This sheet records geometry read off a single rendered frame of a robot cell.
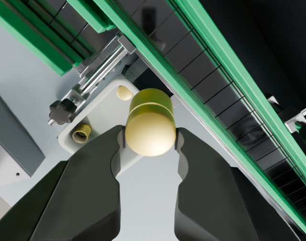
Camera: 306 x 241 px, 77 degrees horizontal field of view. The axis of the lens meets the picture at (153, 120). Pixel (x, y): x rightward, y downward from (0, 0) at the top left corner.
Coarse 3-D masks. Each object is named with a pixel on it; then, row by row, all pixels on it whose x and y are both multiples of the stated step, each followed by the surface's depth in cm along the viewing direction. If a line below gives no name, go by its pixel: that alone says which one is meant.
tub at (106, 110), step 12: (120, 84) 38; (132, 84) 38; (108, 96) 46; (132, 96) 46; (96, 108) 48; (108, 108) 48; (120, 108) 48; (84, 120) 49; (96, 120) 49; (108, 120) 49; (120, 120) 49; (72, 132) 48; (96, 132) 51; (60, 144) 44; (72, 144) 46; (84, 144) 49; (120, 156) 52; (132, 156) 47
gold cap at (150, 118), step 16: (144, 96) 14; (160, 96) 14; (144, 112) 12; (160, 112) 12; (128, 128) 12; (144, 128) 12; (160, 128) 12; (128, 144) 13; (144, 144) 13; (160, 144) 13
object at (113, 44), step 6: (114, 42) 30; (108, 48) 30; (114, 48) 30; (102, 54) 31; (108, 54) 31; (126, 54) 32; (96, 60) 31; (102, 60) 31; (90, 66) 32; (96, 66) 32; (114, 66) 34; (84, 72) 32; (90, 72) 32; (108, 72) 32; (102, 78) 34
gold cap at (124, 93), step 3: (120, 87) 41; (123, 87) 41; (117, 90) 41; (120, 90) 41; (123, 90) 41; (126, 90) 41; (129, 90) 41; (117, 93) 41; (120, 93) 41; (123, 93) 41; (126, 93) 41; (129, 93) 41; (132, 93) 42; (120, 96) 42; (123, 96) 42; (126, 96) 42; (129, 96) 42; (123, 99) 42; (126, 99) 42
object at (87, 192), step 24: (96, 144) 10; (120, 144) 12; (72, 168) 9; (96, 168) 9; (120, 168) 11; (72, 192) 8; (96, 192) 8; (48, 216) 7; (72, 216) 7; (96, 216) 7; (120, 216) 8; (48, 240) 6; (72, 240) 6; (96, 240) 7
